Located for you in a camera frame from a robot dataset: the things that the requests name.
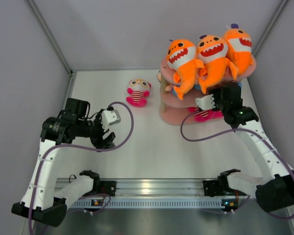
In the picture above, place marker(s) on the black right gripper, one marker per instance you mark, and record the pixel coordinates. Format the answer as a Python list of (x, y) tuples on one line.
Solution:
[(216, 92)]

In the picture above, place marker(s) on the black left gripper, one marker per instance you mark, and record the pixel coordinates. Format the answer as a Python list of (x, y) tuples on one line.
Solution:
[(98, 142)]

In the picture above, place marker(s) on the orange shark plush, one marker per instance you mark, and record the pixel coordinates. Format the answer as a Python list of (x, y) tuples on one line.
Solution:
[(182, 58), (239, 48), (212, 51)]

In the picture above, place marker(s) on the white pink glasses plush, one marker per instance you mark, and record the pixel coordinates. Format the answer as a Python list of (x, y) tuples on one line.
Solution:
[(138, 90)]

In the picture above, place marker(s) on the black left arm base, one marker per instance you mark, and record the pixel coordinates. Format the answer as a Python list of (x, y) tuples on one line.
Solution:
[(107, 187)]

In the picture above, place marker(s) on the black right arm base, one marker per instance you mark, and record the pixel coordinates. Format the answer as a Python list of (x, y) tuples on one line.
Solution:
[(213, 188)]

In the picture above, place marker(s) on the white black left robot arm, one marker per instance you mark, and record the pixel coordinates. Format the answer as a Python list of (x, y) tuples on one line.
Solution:
[(41, 202)]

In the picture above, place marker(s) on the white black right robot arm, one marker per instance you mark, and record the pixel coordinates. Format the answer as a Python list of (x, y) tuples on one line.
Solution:
[(275, 189)]

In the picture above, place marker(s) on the pink striped plush on shelf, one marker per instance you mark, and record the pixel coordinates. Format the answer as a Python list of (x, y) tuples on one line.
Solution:
[(201, 115)]

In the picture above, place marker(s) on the pink three-tier shelf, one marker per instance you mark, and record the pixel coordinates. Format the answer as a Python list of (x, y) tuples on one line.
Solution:
[(172, 109)]

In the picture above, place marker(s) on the blue doll plush on shelf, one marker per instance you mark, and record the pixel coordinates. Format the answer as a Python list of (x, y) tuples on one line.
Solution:
[(170, 86)]

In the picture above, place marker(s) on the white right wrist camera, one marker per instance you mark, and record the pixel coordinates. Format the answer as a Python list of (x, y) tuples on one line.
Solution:
[(206, 103)]

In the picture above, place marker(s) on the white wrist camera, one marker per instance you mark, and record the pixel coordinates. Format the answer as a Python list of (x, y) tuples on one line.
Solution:
[(206, 103), (109, 118)]

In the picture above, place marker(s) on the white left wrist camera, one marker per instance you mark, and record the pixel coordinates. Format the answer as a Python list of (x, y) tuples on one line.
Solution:
[(109, 118)]

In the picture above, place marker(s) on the aluminium mounting rail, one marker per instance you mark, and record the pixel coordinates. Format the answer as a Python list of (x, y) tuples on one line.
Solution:
[(130, 188)]

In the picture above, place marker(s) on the white slotted cable duct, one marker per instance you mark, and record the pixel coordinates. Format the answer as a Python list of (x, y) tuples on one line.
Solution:
[(154, 203)]

